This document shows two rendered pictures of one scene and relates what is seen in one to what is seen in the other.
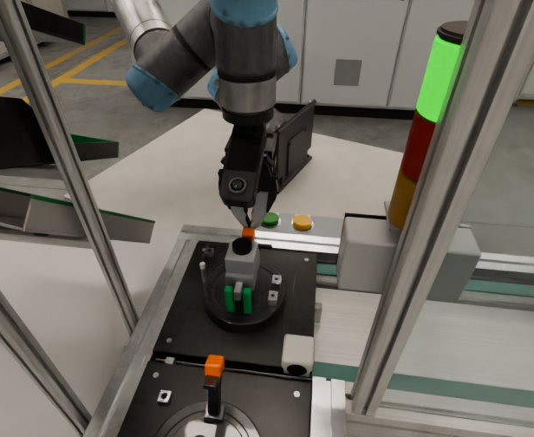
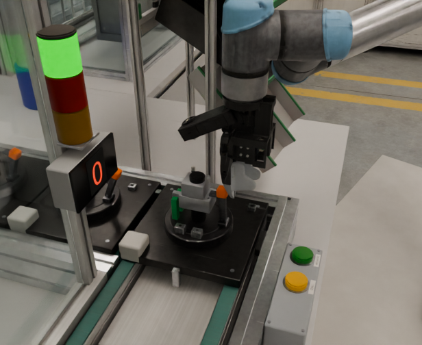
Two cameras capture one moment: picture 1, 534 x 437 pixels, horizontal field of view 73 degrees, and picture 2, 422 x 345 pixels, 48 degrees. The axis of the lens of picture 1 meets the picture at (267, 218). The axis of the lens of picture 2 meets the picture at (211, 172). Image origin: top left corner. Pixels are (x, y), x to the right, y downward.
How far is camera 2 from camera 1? 89 cm
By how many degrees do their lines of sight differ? 76
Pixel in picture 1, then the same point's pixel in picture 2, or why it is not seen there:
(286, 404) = (103, 235)
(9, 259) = (296, 144)
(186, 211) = (369, 231)
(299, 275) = (213, 261)
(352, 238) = not seen: hidden behind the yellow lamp
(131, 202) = (379, 193)
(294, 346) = (135, 236)
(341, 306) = (189, 312)
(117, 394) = (147, 176)
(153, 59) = not seen: hidden behind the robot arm
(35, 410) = (173, 172)
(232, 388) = (126, 213)
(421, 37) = not seen: outside the picture
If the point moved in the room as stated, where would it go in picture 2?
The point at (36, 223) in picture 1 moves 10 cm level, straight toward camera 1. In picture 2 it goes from (193, 79) to (152, 88)
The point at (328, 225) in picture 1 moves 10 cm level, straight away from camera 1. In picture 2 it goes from (293, 308) to (353, 327)
